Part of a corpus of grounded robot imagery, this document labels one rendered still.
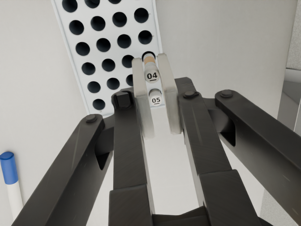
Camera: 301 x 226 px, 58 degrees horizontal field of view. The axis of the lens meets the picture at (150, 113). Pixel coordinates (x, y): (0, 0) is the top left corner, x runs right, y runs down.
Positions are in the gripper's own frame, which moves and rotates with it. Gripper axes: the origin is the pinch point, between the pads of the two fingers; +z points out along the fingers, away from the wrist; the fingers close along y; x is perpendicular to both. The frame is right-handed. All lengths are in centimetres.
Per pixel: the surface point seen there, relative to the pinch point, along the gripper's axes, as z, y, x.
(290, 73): 86, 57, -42
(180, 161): 11.1, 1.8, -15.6
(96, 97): 7.6, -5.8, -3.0
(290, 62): 87, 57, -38
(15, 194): 9.6, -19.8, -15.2
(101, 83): 7.6, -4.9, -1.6
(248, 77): 11.1, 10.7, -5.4
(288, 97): 68, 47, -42
